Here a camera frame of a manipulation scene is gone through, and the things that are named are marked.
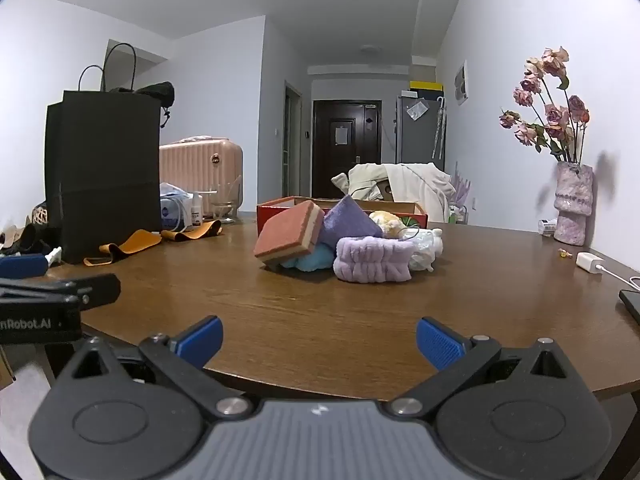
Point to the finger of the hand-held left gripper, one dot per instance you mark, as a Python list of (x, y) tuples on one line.
[(20, 266), (100, 288)]

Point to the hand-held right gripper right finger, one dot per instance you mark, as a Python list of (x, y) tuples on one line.
[(439, 342)]

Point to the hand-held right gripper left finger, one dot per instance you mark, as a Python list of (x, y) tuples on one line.
[(202, 338)]

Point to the white plastic bag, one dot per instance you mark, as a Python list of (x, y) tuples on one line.
[(427, 250)]

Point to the lavender fluffy headband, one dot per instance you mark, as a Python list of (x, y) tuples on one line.
[(372, 260)]

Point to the red cardboard box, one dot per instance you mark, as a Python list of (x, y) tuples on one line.
[(417, 215)]

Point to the yellow and white plush toy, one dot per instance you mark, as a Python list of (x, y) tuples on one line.
[(386, 222)]

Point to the red and beige sponge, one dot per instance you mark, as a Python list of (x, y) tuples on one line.
[(285, 235)]

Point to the light blue plush pad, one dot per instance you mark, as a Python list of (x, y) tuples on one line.
[(310, 260)]

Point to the purple towel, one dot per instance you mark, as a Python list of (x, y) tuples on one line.
[(345, 222)]

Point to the dark cloth pile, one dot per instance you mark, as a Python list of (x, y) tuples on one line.
[(25, 240)]

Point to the orange elastic band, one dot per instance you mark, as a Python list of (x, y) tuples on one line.
[(192, 234), (137, 242)]

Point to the blue and white plastic package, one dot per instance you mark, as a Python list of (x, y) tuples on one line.
[(172, 210)]

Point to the black paper bag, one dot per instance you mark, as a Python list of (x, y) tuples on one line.
[(100, 175)]

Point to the small white spray bottle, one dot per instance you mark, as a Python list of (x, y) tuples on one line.
[(196, 215)]

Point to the small storage rack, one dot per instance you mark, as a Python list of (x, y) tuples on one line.
[(456, 214)]

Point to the clear glass cup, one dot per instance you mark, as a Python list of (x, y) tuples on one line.
[(225, 207)]

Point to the cream coat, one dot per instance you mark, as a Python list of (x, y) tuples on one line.
[(420, 185)]

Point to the pink suitcase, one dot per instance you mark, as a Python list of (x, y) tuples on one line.
[(200, 165)]

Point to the lavender bouquet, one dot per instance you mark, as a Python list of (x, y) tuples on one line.
[(461, 185)]

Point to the brown chair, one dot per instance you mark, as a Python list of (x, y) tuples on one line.
[(385, 190)]

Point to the white charger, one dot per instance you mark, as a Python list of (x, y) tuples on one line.
[(590, 262)]

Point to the mottled purple vase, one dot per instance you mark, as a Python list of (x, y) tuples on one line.
[(572, 200)]

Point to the black phone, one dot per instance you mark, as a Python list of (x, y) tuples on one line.
[(632, 305)]

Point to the grey fridge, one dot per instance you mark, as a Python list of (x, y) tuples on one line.
[(415, 140)]

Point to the dark hat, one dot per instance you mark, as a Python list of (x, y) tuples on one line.
[(157, 92)]

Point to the dark brown door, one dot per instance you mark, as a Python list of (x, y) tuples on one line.
[(360, 150)]

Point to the clear umbrella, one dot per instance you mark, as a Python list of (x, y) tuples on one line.
[(439, 130)]

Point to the grey side door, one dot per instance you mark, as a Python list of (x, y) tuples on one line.
[(292, 145)]

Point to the white paper notice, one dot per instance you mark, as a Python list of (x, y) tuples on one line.
[(340, 136)]

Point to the clear plastic bag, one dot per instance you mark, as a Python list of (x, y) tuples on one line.
[(416, 110)]

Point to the dried pink flowers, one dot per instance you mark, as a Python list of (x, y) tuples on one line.
[(555, 115)]

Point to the yellow box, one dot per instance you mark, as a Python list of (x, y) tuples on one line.
[(425, 85)]

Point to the white wall panel box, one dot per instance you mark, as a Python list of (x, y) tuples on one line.
[(461, 82)]

